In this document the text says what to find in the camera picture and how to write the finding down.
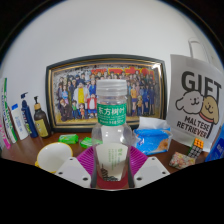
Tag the framed group photo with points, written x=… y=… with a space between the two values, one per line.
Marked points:
x=66 y=96

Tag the blue detergent bottle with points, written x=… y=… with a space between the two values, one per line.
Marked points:
x=216 y=148

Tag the white printed paper gift bag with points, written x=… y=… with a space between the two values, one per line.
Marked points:
x=193 y=100

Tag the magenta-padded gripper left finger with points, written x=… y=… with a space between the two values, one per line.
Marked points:
x=71 y=170

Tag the flat round red coaster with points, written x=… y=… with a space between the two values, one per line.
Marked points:
x=113 y=185

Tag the small patterned packet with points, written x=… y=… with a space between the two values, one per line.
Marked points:
x=181 y=160

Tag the brown yellow-labelled pump bottle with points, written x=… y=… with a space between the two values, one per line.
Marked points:
x=41 y=123

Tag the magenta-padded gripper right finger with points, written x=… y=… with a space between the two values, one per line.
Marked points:
x=150 y=170

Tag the white blue-capped lotion bottle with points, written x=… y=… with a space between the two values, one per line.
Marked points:
x=19 y=123

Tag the clear green-labelled water bottle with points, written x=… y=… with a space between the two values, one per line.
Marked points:
x=111 y=133

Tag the colourful puzzle cube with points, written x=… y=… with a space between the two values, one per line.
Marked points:
x=196 y=147

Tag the dark blue pump bottle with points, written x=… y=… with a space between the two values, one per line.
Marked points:
x=28 y=116

